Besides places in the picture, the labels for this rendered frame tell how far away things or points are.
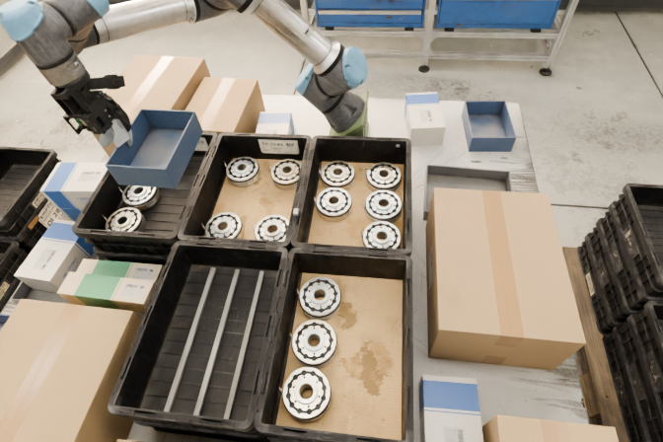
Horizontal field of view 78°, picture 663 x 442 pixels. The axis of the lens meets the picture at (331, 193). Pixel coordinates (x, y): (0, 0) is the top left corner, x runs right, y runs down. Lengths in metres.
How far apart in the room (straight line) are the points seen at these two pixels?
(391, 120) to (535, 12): 1.62
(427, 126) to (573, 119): 1.61
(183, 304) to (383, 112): 1.04
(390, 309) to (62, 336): 0.76
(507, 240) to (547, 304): 0.17
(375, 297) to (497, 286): 0.29
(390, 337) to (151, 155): 0.74
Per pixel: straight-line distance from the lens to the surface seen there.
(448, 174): 1.46
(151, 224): 1.32
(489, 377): 1.17
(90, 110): 1.02
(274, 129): 1.52
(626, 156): 2.87
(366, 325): 1.03
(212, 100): 1.61
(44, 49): 0.97
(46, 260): 1.47
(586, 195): 2.56
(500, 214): 1.15
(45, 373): 1.15
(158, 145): 1.16
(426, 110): 1.56
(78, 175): 1.51
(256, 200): 1.26
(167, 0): 1.22
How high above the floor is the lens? 1.79
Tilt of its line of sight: 51 degrees down
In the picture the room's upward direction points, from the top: 6 degrees counter-clockwise
